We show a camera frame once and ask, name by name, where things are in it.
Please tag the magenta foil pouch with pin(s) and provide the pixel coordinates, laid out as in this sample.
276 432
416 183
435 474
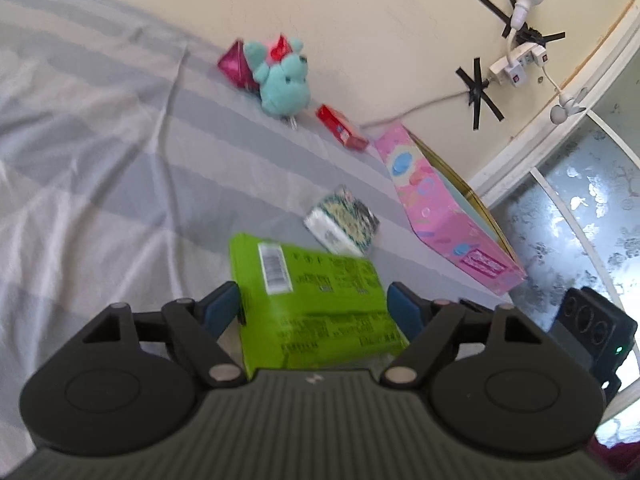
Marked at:
235 65

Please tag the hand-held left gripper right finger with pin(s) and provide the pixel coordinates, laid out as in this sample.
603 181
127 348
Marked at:
402 310

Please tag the small red box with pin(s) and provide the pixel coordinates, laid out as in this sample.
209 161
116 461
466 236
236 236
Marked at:
342 127

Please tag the teal floral tissue box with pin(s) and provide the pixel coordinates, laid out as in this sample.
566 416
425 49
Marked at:
345 220

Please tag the white window latch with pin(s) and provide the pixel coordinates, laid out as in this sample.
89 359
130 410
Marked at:
567 107

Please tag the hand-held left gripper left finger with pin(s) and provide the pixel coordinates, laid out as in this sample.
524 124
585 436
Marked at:
220 307

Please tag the frosted patterned window glass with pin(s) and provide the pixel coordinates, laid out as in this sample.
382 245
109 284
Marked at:
565 230

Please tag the teal plush toy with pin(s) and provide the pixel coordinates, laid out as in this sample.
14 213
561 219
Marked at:
285 90

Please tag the white power strip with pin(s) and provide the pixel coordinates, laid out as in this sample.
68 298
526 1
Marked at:
515 62

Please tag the green snack packet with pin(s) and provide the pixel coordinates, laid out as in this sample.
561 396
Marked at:
310 310

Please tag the dark red clothing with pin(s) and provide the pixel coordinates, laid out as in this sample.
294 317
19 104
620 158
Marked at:
620 457

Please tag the pink storage box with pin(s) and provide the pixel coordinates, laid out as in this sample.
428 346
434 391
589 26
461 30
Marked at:
435 210

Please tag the white window frame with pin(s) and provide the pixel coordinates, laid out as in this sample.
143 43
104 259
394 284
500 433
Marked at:
550 145

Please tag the striped grey white bed sheet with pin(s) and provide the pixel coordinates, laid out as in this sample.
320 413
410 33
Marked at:
100 160

